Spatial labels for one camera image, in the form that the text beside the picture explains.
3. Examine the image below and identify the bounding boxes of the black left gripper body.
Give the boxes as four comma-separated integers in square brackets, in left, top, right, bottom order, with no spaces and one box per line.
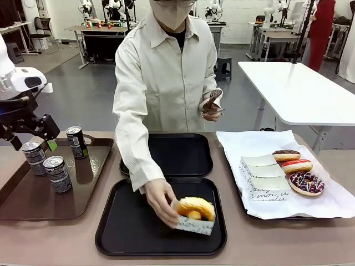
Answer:
[0,95,39,141]

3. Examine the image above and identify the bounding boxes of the black pepsi can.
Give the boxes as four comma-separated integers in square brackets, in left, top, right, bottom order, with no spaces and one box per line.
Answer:
[43,155,73,194]
[66,126,89,160]
[21,140,48,177]

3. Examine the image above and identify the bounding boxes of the yellow glazed donut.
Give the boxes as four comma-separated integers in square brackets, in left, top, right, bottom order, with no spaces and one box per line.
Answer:
[176,196,216,222]

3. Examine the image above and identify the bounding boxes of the brown serving tongs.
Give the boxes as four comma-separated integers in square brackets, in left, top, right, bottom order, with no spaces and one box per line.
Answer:
[201,88,226,115]

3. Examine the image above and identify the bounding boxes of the chocolate glazed donut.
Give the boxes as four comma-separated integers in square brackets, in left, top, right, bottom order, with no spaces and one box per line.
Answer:
[271,149,301,162]

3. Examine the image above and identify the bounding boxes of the person's right forearm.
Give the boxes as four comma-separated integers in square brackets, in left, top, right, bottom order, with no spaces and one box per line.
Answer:
[115,121,167,193]

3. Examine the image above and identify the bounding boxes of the person's right hand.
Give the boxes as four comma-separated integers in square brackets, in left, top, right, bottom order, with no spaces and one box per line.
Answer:
[143,178,181,229]

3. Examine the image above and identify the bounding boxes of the person's left hand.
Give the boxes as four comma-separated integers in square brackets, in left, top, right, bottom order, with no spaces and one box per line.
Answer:
[200,106,223,122]

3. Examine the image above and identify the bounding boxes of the dark low stool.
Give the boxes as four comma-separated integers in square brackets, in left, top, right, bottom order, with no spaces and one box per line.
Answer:
[5,42,25,64]

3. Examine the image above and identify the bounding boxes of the brown plastic tray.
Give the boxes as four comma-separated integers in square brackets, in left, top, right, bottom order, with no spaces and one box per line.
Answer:
[0,135,115,221]

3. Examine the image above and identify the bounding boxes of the white background desk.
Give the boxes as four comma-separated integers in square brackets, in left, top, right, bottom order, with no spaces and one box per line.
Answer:
[0,21,38,56]

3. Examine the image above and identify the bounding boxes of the black office chair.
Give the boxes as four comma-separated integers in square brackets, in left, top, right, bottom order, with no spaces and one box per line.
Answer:
[29,16,60,55]

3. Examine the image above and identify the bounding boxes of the grey background work table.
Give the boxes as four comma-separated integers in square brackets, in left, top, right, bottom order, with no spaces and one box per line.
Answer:
[64,25,129,70]

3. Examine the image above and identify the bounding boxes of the person in cream shirt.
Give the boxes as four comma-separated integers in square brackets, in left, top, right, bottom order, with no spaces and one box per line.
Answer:
[112,8,222,192]

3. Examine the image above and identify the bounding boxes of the black plastic tray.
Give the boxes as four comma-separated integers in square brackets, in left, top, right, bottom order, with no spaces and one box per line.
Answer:
[95,177,228,257]
[119,132,214,178]

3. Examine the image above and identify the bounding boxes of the black and white background robot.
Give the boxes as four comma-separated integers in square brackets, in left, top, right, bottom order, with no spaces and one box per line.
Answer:
[102,0,136,25]

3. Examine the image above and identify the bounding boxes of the beige face mask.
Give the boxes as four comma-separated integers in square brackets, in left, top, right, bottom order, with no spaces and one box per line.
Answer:
[151,2,189,31]

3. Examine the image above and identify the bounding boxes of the dark eyeglasses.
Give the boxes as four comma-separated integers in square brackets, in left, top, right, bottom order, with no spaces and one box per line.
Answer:
[151,0,196,8]

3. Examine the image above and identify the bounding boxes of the grey plastic stool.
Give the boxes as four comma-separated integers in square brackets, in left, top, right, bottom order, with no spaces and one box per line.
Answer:
[215,56,232,81]

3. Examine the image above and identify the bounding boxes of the small background table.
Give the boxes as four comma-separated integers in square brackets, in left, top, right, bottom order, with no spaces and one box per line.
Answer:
[207,22,227,56]

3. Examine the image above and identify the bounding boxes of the white paper sheet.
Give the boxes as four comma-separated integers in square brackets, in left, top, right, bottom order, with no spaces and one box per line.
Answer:
[215,130,355,221]

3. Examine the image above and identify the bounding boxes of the white background desks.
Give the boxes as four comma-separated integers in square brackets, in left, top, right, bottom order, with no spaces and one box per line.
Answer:
[248,21,310,62]

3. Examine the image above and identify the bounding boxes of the white side table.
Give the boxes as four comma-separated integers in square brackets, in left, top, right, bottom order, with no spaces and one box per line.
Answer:
[237,60,355,156]

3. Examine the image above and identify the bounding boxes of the black stand pole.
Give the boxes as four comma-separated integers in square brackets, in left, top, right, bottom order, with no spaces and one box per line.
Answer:
[292,0,317,64]

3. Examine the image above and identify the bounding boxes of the person in red clothes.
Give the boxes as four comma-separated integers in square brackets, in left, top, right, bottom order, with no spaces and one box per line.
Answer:
[307,0,336,73]

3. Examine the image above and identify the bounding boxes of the person in white clothes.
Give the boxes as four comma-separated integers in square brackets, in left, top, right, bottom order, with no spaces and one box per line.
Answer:
[338,0,355,84]

